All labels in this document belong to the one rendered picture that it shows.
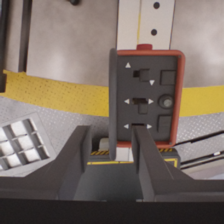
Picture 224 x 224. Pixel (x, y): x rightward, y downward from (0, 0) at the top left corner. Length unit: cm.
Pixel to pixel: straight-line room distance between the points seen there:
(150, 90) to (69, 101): 91
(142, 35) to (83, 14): 46
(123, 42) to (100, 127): 86
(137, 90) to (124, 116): 6
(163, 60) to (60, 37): 62
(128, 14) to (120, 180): 85
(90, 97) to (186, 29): 70
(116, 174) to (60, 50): 73
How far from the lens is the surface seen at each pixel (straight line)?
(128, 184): 105
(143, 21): 45
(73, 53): 84
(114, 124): 24
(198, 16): 92
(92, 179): 103
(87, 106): 117
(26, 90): 130
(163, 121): 35
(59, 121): 126
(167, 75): 33
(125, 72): 33
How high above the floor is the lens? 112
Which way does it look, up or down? 74 degrees down
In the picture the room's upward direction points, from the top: 175 degrees counter-clockwise
